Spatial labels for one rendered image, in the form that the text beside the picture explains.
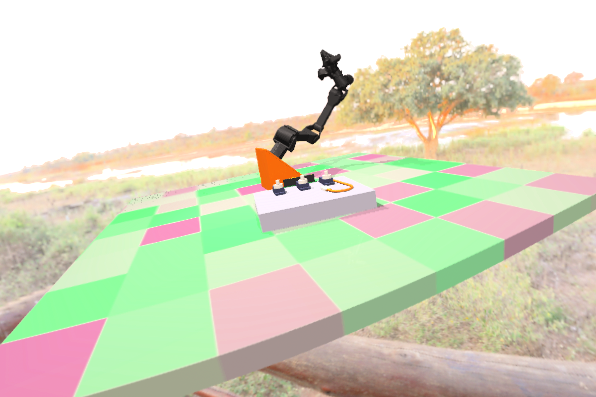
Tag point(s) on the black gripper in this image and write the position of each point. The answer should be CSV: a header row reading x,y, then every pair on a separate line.
x,y
332,60

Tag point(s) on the black pin header strip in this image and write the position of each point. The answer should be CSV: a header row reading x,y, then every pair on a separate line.
x,y
292,181

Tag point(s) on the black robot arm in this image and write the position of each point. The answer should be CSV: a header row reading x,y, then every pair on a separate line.
x,y
286,136

